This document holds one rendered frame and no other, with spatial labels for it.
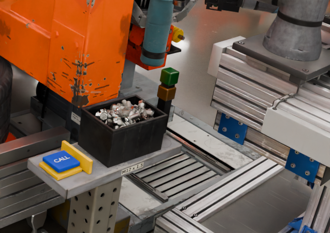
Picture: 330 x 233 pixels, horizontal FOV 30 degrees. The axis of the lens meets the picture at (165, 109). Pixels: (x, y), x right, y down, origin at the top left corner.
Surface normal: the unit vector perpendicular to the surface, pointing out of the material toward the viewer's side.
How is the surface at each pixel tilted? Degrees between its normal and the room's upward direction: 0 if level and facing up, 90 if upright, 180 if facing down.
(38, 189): 90
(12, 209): 90
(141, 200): 0
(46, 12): 90
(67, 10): 90
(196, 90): 0
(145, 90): 0
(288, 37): 72
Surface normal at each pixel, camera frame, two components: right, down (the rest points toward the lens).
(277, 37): -0.68, -0.11
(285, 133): -0.64, 0.25
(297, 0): -0.45, 0.39
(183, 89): 0.16, -0.88
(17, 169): 0.71, 0.42
